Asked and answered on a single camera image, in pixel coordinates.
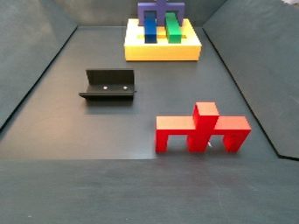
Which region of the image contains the blue long bar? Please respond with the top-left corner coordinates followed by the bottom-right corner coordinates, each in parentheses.
top-left (144, 17), bottom-right (156, 44)

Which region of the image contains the yellow slotted board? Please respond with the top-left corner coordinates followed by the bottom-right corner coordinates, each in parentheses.
top-left (124, 18), bottom-right (202, 61)

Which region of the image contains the black angled bracket holder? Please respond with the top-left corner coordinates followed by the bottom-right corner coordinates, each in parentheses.
top-left (79, 68), bottom-right (136, 101)

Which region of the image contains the green long bar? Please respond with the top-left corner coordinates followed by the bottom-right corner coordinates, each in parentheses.
top-left (164, 12), bottom-right (183, 44)

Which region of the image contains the red three-legged block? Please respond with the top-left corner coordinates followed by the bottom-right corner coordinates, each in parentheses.
top-left (155, 102), bottom-right (251, 153)

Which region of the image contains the purple three-legged block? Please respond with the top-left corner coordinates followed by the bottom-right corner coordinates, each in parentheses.
top-left (138, 0), bottom-right (186, 26)

